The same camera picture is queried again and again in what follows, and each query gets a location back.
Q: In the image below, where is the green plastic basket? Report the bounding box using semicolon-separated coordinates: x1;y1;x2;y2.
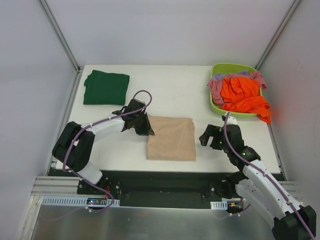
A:
209;63;257;119

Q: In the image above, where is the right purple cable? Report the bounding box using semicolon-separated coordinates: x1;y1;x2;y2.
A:
212;113;316;240

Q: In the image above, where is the white cable duct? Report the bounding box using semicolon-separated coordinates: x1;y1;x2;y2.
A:
42;196;120;208
210;200;228;211

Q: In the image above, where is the orange t shirt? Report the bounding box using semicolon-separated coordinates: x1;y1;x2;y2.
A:
220;77;271;124

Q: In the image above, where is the pink t shirt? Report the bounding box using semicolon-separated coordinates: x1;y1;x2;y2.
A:
207;71;267;106

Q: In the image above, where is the folded green t shirt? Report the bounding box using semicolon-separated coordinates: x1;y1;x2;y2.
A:
83;70;130;106

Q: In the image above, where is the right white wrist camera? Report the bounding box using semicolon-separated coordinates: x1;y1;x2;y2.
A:
221;111;238;126

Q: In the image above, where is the purple cable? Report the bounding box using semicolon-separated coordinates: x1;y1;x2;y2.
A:
212;113;316;240
39;89;153;222

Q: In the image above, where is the aluminium frame post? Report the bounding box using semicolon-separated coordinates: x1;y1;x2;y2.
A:
37;0;81;73
255;0;303;71

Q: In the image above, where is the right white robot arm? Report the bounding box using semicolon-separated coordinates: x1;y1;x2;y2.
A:
199;124;317;240

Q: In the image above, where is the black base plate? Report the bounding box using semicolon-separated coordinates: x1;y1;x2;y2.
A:
47;168;286;210

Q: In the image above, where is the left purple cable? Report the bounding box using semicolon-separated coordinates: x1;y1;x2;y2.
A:
39;89;153;222

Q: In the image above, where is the front aluminium rail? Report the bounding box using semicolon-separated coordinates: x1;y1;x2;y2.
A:
31;176;302;201

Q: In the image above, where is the right white cable duct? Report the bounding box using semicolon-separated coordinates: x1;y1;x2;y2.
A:
210;200;228;211

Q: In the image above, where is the lilac t shirt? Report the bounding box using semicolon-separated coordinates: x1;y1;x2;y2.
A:
212;70;249;81

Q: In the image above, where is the left aluminium frame post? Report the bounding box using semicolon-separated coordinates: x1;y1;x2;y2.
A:
37;0;81;73

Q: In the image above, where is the left white cable duct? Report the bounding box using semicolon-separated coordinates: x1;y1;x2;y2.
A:
42;196;120;208

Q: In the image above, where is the beige t shirt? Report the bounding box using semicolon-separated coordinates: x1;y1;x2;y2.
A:
147;115;197;162

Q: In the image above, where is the right aluminium frame post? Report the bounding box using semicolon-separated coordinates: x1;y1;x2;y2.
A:
255;0;303;71

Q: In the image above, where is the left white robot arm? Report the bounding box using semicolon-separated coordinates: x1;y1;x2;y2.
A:
52;98;155;195

